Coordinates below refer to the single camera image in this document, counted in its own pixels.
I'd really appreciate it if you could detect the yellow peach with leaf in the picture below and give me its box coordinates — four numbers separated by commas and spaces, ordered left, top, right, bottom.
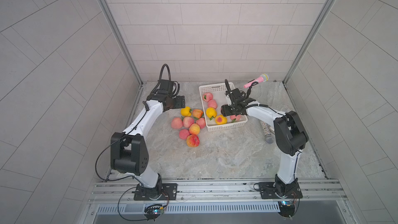
215, 115, 228, 125

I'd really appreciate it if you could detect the white perforated plastic basket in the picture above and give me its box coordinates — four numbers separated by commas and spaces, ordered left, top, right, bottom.
199, 83, 248, 132

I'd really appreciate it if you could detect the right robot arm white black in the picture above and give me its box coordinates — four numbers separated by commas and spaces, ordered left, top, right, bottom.
221, 80, 309, 201

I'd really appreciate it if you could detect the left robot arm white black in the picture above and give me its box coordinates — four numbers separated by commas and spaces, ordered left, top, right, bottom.
103, 64, 186, 200

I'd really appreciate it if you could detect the pink peach beside basket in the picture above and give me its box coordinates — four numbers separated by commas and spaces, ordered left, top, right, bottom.
196, 118, 206, 129

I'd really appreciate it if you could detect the pink peach left row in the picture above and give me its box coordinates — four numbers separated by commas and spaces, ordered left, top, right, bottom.
171, 117, 183, 130

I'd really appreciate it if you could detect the orange wrinkled peach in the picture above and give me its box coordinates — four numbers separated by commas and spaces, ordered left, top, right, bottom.
192, 109, 204, 120

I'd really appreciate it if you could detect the orange pink peach centre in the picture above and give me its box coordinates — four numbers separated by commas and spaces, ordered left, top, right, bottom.
189, 123, 201, 135

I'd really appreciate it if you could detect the dark pink peach lower left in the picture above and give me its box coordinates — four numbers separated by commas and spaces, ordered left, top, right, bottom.
179, 129, 191, 140

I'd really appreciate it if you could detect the pink toy microphone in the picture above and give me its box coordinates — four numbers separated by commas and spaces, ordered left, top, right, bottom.
244, 74, 269, 89

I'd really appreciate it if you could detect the red orange peach bottom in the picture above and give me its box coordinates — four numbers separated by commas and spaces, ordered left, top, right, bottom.
186, 134, 200, 147

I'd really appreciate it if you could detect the white ventilation grille strip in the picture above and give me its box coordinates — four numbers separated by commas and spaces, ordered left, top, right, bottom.
97, 202, 280, 215

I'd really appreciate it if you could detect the right circuit board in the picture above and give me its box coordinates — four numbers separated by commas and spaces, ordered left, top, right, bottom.
278, 201, 299, 218

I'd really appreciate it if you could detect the aluminium mounting rail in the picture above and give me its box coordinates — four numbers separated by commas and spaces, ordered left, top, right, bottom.
88, 178, 347, 203

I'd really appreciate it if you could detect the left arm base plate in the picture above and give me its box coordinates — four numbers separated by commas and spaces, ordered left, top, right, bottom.
134, 183, 178, 201

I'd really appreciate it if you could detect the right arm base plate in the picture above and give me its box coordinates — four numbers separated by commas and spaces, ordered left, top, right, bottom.
254, 181, 303, 200

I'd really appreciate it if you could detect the left circuit board with cable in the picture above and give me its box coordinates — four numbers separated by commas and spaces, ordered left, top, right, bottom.
117, 186, 170, 222

